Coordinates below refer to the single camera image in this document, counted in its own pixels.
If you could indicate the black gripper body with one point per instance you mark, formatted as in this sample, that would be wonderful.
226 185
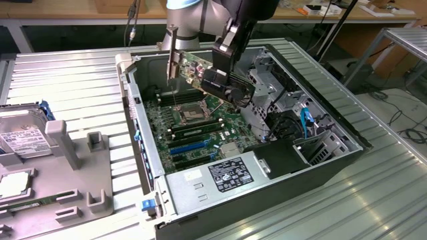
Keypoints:
254 10

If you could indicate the graphics card with black fan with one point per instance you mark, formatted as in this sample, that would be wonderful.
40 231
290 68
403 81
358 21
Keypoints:
190 62

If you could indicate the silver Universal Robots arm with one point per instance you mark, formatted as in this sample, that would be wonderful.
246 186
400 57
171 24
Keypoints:
187 20

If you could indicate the orange and white box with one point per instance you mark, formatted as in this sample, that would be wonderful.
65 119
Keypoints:
303 10

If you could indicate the metal socket cover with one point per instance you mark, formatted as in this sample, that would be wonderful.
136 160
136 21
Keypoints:
214 105

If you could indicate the black RAM slot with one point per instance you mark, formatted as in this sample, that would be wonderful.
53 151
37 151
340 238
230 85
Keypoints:
180 96
183 101
176 93

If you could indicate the black and white box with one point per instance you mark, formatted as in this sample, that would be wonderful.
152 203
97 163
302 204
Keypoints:
324 9

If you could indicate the thin metal locking lever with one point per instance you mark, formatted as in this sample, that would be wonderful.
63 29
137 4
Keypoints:
174 100

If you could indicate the CPU socket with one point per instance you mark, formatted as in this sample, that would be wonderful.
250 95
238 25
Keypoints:
194 113

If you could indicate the silver perforated drive cage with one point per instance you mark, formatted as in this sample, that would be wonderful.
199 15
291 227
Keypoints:
263 110

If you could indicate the black slanted pole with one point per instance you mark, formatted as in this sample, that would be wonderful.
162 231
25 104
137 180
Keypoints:
336 25

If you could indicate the green motherboard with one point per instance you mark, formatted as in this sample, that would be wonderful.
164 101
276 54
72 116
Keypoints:
230 125

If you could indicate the green installed RAM stick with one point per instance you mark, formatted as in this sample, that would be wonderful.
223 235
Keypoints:
196 130

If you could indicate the black box on floor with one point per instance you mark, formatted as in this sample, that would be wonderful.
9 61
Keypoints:
350 75

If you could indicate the long black expansion slot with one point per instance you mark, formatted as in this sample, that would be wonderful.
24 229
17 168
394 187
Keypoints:
187 144

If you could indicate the silver chipset heat sink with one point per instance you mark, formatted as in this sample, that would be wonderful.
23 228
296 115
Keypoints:
230 149

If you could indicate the blue expansion slot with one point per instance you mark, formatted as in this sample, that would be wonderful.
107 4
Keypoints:
191 149

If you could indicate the white flat box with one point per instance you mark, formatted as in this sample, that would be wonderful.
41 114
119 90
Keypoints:
376 11

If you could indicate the open black PC case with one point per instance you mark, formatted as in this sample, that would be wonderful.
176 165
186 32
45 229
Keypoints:
334 105

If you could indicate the blue card retention clip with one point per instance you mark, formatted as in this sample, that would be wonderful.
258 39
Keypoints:
135 130

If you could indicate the short black expansion slot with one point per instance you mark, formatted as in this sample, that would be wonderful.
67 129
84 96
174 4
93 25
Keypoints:
187 159
195 165

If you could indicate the blue slot cover tab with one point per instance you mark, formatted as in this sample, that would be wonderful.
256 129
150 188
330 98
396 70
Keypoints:
151 175
145 158
141 147

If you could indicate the black plastic shroud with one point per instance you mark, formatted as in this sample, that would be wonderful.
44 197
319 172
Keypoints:
280 157

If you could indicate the large cardboard box under desk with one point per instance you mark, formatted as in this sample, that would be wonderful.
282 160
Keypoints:
396 57

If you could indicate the metal slat side table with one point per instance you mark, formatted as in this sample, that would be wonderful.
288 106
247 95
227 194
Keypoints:
403 37

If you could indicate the silver disk bay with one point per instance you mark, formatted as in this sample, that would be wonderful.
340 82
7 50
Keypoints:
327 147

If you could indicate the wooden desk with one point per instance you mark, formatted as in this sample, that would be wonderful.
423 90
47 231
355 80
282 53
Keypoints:
67 11

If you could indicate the silver power supply with label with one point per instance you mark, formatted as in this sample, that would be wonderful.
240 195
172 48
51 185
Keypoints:
187 195

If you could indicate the blue case corner latch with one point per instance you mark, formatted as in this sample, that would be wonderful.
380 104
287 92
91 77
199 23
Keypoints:
148 205

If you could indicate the hard disk with blue carrier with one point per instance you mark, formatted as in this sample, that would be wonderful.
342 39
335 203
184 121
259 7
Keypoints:
20 135

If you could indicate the grey parts rack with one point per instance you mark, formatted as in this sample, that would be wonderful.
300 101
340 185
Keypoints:
49 185

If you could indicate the silver CPU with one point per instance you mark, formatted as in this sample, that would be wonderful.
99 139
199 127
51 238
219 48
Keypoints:
13 183

